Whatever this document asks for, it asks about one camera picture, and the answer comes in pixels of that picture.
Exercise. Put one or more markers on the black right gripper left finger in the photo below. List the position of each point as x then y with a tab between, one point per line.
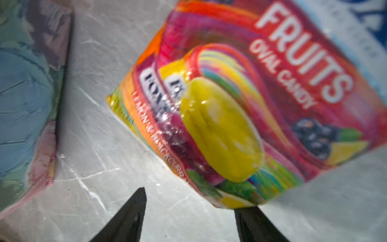
126	225

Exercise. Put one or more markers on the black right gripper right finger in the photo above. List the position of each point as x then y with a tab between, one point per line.
254	226

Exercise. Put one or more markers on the colourful fruits candy bag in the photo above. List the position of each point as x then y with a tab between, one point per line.
245	100

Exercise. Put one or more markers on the floral paper bag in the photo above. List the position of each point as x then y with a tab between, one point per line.
35	38

